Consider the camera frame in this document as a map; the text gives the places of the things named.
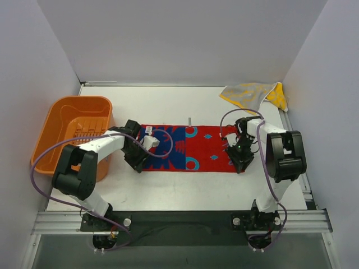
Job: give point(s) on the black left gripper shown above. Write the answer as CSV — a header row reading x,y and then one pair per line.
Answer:
x,y
134,158

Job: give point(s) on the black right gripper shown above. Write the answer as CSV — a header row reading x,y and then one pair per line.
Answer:
x,y
239,157

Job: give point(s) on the red blue patterned towel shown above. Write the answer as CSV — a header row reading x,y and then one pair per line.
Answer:
x,y
193,149

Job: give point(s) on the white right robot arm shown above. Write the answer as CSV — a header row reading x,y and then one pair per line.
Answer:
x,y
282,156

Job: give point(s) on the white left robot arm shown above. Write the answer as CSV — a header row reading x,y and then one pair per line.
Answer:
x,y
77,167

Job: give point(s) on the grey yellow towel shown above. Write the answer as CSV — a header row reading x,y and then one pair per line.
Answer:
x,y
252,95

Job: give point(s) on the orange plastic basket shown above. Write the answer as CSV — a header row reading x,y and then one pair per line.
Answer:
x,y
72,117

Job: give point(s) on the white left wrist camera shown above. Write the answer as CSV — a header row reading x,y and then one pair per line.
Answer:
x,y
150,142

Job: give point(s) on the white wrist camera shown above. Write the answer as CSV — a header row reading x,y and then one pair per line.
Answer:
x,y
232,139
150,142

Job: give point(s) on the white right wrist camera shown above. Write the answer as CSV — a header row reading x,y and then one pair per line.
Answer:
x,y
232,139

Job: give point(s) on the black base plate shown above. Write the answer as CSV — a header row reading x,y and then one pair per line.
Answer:
x,y
182,228

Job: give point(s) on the aluminium front rail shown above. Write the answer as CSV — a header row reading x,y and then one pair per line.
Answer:
x,y
73,222

